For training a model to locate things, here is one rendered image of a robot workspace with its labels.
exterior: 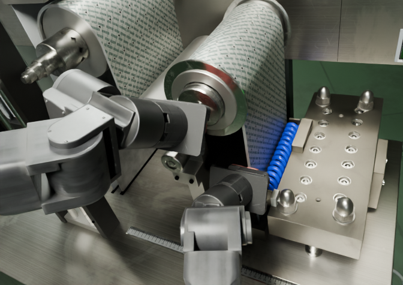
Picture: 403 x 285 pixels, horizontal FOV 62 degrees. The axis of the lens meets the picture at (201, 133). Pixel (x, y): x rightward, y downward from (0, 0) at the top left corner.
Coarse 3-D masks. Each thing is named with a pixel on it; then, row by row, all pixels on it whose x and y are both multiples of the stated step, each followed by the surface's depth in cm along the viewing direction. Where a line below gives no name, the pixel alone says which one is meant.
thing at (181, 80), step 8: (184, 72) 51; (192, 72) 50; (200, 72) 50; (176, 80) 53; (184, 80) 52; (192, 80) 52; (200, 80) 51; (208, 80) 50; (216, 80) 49; (176, 88) 54; (216, 88) 50; (224, 88) 50; (176, 96) 55; (224, 96) 51; (232, 96) 50; (232, 104) 51; (224, 112) 53; (232, 112) 52; (224, 120) 54; (232, 120) 53; (208, 128) 57; (216, 128) 56
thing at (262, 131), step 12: (276, 72) 66; (276, 84) 68; (264, 96) 62; (276, 96) 69; (264, 108) 63; (276, 108) 70; (252, 120) 57; (264, 120) 64; (276, 120) 72; (252, 132) 58; (264, 132) 65; (276, 132) 73; (252, 144) 60; (264, 144) 66; (276, 144) 75; (252, 156) 61; (264, 156) 68; (264, 168) 69
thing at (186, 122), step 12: (168, 108) 40; (180, 108) 43; (192, 108) 43; (204, 108) 42; (168, 120) 39; (180, 120) 41; (192, 120) 43; (204, 120) 42; (168, 132) 39; (180, 132) 41; (192, 132) 43; (204, 132) 42; (156, 144) 39; (168, 144) 41; (180, 144) 43; (192, 144) 43; (204, 144) 43
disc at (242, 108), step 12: (192, 60) 50; (168, 72) 53; (180, 72) 52; (216, 72) 49; (168, 84) 55; (228, 84) 49; (168, 96) 57; (240, 96) 50; (240, 108) 51; (240, 120) 53; (216, 132) 57; (228, 132) 56
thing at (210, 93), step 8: (184, 88) 52; (192, 88) 50; (200, 88) 50; (208, 88) 50; (184, 96) 52; (192, 96) 51; (200, 96) 51; (208, 96) 50; (216, 96) 51; (208, 104) 51; (216, 104) 50; (224, 104) 52; (216, 112) 51; (216, 120) 52
